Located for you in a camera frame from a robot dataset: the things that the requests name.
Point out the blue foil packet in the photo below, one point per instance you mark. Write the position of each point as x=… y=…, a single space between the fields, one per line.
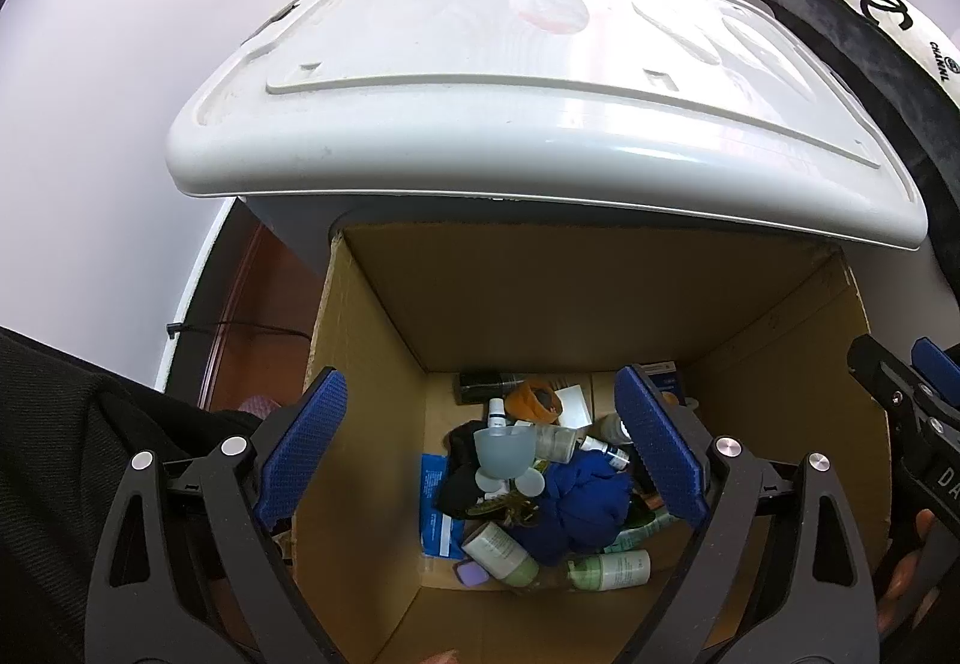
x=439 y=506

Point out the clear pale green bottle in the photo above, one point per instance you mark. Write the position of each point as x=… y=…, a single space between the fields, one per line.
x=559 y=443

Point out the blue cloth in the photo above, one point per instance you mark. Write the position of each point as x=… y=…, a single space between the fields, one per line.
x=585 y=514

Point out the brown cardboard box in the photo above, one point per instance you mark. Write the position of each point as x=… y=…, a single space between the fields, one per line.
x=562 y=296

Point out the blue white medicine box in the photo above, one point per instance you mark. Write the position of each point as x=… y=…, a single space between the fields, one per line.
x=664 y=379

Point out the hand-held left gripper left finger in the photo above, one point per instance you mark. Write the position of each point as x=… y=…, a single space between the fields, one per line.
x=300 y=454

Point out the grey plastic bin lid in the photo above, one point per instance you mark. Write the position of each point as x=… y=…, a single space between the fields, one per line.
x=525 y=109

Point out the small white spray bottle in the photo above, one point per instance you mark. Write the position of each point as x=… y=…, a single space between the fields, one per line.
x=604 y=452

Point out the black sock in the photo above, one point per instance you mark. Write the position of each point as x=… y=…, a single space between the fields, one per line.
x=461 y=476

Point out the small purple box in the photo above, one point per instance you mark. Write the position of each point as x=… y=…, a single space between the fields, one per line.
x=471 y=572

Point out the clear measuring cup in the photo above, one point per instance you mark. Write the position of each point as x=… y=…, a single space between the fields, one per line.
x=501 y=450

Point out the pink slipper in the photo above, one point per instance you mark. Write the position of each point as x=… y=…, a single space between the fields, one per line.
x=259 y=407

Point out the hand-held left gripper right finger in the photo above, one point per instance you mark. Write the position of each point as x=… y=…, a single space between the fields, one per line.
x=660 y=454

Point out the pale green labelled bottle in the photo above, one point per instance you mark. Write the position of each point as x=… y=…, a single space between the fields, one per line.
x=611 y=570

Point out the dark green bottle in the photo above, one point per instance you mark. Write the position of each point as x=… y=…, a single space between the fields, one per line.
x=615 y=428

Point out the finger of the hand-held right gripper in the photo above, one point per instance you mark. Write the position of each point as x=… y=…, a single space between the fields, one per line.
x=885 y=383
x=934 y=360

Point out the person's black clothing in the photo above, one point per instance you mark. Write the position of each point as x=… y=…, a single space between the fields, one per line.
x=45 y=484

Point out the slim white bottle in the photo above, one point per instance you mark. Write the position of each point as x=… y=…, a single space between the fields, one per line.
x=496 y=413

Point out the teal cosmetic tube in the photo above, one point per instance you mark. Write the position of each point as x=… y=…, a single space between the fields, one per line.
x=637 y=536

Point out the person's right hand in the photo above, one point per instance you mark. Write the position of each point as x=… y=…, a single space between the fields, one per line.
x=904 y=574

